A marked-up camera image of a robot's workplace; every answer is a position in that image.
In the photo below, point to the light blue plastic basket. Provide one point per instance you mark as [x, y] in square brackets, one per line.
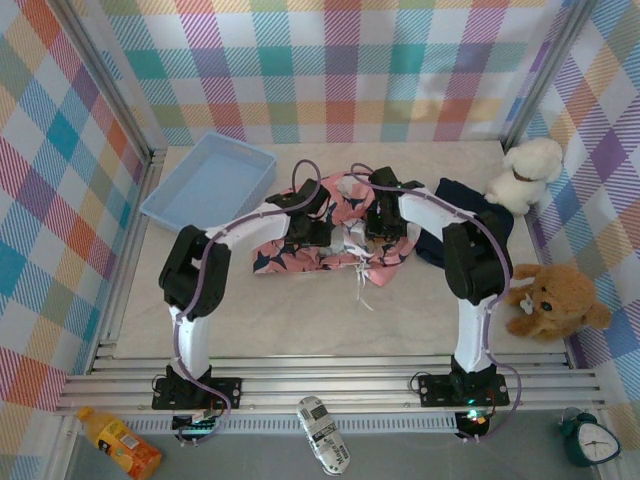
[215, 180]

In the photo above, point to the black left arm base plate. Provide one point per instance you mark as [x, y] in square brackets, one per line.
[230, 392]

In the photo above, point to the orange juice bottle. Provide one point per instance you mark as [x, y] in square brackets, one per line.
[117, 442]

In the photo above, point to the aluminium frame post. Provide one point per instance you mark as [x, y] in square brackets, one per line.
[550, 70]
[115, 85]

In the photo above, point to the brown plush dog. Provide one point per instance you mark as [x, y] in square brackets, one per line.
[560, 300]

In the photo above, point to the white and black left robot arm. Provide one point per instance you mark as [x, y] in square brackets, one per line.
[250, 227]

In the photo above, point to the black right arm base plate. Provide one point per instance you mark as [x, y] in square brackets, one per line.
[435, 390]

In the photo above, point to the aluminium frame rails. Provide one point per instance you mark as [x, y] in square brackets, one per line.
[325, 380]

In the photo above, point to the navy blue garment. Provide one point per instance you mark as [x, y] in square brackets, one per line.
[457, 195]

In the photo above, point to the white printed drink pouch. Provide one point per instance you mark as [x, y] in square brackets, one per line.
[322, 435]

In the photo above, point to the teal alarm clock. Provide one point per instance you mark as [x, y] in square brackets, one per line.
[592, 442]

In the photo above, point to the pink patterned shorts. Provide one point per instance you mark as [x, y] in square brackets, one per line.
[280, 257]

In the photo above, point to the white plush dog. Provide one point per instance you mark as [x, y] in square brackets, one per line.
[525, 175]

